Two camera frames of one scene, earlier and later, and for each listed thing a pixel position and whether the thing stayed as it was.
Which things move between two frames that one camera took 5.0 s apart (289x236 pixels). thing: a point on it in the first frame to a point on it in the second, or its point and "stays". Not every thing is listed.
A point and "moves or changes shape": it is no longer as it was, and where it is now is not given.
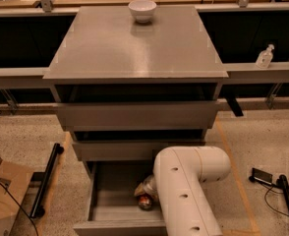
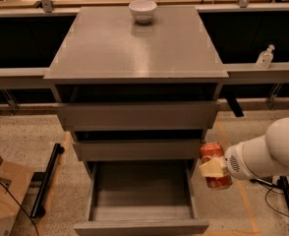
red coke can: (144, 202) moves or changes shape
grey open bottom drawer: (112, 207) stays
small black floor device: (260, 177) stays
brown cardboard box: (2, 207) stays
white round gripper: (148, 185) to (235, 161)
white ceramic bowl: (143, 10) stays
